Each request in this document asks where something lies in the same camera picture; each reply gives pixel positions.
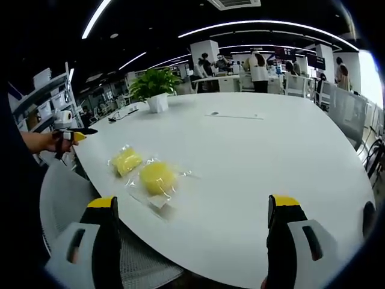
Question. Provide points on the square yellow silicone block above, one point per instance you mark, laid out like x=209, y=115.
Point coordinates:
x=126, y=161

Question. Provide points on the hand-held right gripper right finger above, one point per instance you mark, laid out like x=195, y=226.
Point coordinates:
x=285, y=241

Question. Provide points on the person's left hand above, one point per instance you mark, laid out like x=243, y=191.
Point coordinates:
x=57, y=143

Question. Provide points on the white mesh office chair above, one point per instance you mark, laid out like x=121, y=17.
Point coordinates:
x=90, y=222

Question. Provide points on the round yellow silicone block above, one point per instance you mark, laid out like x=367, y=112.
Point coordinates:
x=158, y=177

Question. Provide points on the white office desk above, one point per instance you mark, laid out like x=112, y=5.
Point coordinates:
x=222, y=82

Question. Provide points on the grey mesh office chair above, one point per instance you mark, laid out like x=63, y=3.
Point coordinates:
x=346, y=116

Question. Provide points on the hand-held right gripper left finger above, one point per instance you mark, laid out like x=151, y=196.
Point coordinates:
x=103, y=241

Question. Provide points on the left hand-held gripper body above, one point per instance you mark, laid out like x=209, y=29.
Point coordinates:
x=63, y=120

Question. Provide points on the potted green plant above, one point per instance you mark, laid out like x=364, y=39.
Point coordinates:
x=155, y=87

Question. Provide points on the metal storage shelf with boxes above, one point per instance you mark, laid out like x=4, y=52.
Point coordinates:
x=45, y=99

